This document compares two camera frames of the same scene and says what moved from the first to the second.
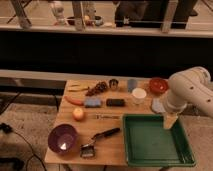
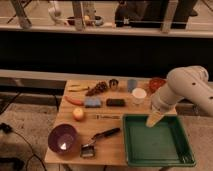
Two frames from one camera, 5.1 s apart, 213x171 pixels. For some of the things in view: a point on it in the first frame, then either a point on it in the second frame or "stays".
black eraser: [115, 102] stays
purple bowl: [62, 138] stays
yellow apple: [78, 114] stays
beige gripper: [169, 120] to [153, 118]
